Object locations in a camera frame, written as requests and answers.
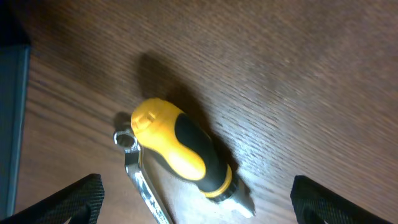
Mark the dark green open box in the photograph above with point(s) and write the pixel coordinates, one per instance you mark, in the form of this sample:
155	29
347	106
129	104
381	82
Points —
15	56

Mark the yellow black screwdriver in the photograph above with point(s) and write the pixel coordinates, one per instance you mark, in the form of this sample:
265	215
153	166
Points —
187	150

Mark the silver combination wrench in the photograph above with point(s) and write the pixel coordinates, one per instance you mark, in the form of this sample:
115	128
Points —
136	171

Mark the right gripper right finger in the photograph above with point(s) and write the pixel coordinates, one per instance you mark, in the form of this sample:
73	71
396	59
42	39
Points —
315	204

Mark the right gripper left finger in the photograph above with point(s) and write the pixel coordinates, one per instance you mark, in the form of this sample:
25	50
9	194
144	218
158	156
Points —
80	202

